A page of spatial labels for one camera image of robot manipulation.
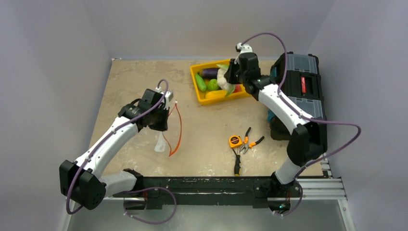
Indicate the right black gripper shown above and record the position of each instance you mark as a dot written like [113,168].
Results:
[235,74]

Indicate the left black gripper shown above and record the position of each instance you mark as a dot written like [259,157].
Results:
[163,125]

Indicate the white cauliflower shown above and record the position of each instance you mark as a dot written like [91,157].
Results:
[222,81]

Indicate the clear orange zip bag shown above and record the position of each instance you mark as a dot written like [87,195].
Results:
[170,141]

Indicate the green lime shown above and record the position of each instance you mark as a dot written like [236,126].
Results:
[212,85]

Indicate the purple eggplant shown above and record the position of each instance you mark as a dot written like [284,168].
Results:
[209,73]

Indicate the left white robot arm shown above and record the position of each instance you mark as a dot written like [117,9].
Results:
[82,180]

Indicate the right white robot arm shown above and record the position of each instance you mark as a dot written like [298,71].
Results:
[300,149]

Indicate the yellow plastic tray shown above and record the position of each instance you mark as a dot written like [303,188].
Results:
[200,95]

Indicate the light green cucumber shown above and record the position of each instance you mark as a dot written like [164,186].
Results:
[201,85]

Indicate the black toolbox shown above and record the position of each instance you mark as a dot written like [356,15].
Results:
[302,85]

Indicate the yellow tape measure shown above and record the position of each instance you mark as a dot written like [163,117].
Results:
[235,141]

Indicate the black yellow screwdriver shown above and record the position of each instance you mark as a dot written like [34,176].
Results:
[237,165]

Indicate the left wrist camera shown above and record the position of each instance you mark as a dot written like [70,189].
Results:
[168,94]

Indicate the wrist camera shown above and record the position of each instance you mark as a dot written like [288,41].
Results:
[168,94]
[243,48]

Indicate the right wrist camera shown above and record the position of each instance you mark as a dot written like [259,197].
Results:
[243,48]

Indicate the orange handled pliers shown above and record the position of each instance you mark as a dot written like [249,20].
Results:
[248,145]

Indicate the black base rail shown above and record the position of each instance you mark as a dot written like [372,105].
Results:
[257,192]

